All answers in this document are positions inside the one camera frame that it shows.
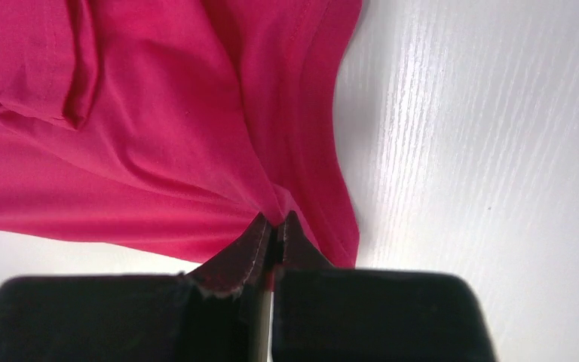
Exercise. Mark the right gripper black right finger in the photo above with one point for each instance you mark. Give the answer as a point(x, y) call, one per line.
point(325, 313)

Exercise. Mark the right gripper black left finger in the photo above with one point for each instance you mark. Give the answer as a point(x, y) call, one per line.
point(209, 314)

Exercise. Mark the pink t-shirt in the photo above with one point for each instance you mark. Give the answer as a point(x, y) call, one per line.
point(168, 126)

